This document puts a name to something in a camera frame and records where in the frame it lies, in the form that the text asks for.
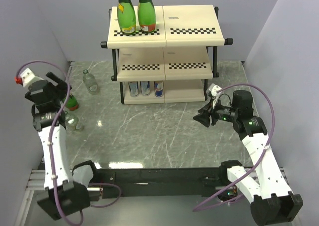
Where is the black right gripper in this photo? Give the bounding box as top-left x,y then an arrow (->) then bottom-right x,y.
192,97 -> 238,128

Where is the blue energy drink can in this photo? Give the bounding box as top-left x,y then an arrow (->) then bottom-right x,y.
154,81 -> 164,97

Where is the silver energy drink can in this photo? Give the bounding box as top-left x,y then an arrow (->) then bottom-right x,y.
140,81 -> 150,96

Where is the green Perrier bottle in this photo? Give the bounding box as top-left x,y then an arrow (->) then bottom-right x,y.
117,0 -> 136,35

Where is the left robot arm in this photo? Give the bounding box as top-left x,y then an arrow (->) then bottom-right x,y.
20,68 -> 100,220

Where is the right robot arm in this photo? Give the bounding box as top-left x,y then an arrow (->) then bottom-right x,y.
193,86 -> 303,226

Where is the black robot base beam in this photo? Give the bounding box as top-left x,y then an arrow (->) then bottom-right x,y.
90,167 -> 231,198

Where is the beige three-tier shelf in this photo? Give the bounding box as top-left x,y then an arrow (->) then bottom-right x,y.
101,5 -> 233,105

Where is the clear glass bottle rear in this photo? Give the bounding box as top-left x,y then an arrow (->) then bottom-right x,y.
83,69 -> 99,95

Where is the clear glass bottle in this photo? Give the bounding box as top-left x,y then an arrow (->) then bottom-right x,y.
83,69 -> 99,95
65,111 -> 84,132

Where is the clear glass bottle front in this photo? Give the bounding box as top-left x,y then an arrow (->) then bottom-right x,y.
65,111 -> 84,132

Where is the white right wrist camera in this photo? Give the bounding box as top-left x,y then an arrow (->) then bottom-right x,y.
205,83 -> 222,109

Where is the aluminium frame rail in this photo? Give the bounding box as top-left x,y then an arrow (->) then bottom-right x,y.
26,167 -> 289,191

